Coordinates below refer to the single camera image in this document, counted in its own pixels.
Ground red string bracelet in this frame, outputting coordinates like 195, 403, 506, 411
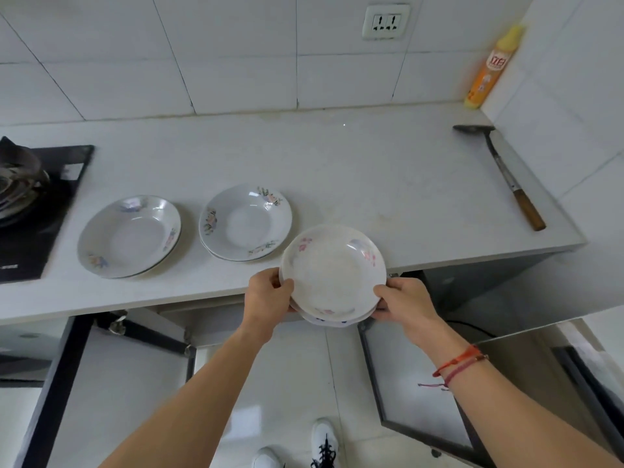
417, 344, 490, 392

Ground black glass gas stove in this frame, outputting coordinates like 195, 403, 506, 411
0, 136, 95, 285

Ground person's right hand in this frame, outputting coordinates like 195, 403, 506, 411
370, 277, 470, 372

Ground tall white appliance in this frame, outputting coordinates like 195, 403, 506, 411
475, 318, 624, 468

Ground black-framed glass cabinet door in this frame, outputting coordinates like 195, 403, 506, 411
13, 314, 96, 468
357, 318, 493, 468

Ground person's right white sneaker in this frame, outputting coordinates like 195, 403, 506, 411
310, 417, 341, 468

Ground person's left forearm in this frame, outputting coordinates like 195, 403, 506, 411
99, 331, 274, 468

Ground person's left hand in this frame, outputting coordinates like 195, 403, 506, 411
240, 267, 296, 348

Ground black burner grate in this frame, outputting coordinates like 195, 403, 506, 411
0, 136, 51, 229

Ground person's white sneaker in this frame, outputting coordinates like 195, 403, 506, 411
310, 417, 341, 468
251, 447, 285, 468

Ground metal spatula wooden handle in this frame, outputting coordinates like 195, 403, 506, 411
452, 123, 547, 233

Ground white plate faint pink print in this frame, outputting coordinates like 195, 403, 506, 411
280, 224, 387, 323

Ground white wall socket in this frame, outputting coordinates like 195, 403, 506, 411
361, 3, 411, 41

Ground black cable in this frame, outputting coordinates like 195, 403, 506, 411
444, 320, 497, 339

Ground white plate blue orange flowers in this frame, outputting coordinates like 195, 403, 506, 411
77, 195, 182, 280

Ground white speckled countertop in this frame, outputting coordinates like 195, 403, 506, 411
0, 101, 586, 327

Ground black-edged ajar door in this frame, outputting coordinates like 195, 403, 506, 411
0, 331, 55, 389

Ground person's left white sneaker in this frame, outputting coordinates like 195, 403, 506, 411
251, 447, 285, 468

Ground yellow orange bottle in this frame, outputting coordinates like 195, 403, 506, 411
463, 23, 527, 111

